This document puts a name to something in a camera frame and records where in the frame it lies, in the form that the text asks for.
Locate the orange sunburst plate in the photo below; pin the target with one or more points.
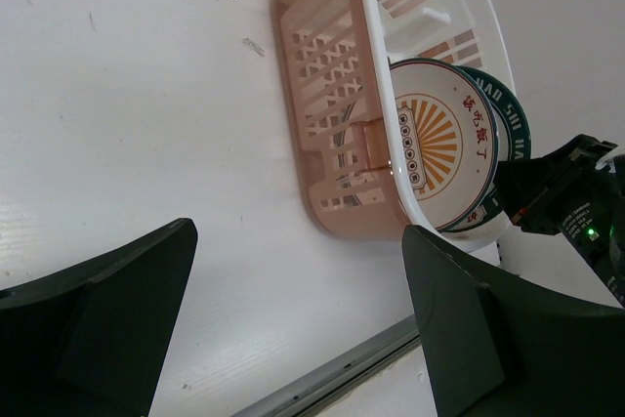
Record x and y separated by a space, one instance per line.
449 138

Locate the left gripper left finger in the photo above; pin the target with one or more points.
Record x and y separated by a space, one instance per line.
91 339

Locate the green rim plate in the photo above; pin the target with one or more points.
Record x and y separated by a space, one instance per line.
514 141

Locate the white pink dish rack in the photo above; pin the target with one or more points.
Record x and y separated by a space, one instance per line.
335 58

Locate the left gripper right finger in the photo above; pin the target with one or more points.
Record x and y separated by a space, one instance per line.
496 344

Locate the aluminium front rail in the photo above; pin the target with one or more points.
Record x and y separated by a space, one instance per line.
313 392

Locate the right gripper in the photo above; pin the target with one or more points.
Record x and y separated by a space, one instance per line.
576 190

